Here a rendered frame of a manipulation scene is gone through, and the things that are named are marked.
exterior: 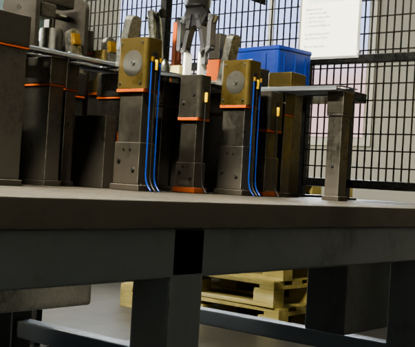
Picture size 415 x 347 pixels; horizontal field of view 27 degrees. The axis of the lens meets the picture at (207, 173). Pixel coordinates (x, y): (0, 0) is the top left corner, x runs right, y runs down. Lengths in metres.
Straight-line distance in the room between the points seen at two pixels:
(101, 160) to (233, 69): 0.43
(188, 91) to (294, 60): 0.66
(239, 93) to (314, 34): 0.71
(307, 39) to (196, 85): 0.82
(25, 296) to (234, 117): 0.94
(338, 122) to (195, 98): 0.41
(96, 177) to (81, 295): 0.58
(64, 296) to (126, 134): 0.56
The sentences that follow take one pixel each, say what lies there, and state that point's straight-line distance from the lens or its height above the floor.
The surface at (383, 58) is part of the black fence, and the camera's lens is 2.72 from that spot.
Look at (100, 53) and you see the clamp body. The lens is 2.38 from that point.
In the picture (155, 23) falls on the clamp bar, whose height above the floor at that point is 1.18.
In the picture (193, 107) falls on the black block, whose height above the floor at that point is 0.91.
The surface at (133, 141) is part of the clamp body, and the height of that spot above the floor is 0.81.
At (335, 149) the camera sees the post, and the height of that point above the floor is 0.83.
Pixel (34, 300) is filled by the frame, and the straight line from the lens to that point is 1.47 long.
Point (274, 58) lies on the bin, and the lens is 2.67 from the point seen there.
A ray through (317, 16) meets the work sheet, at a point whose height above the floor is 1.28.
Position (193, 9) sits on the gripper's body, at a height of 1.20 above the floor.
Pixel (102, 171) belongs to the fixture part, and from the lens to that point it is 2.06.
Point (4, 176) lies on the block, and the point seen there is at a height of 0.72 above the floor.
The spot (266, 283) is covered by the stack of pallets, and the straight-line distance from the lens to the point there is 4.28.
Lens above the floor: 0.73
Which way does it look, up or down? 1 degrees up
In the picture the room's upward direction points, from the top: 3 degrees clockwise
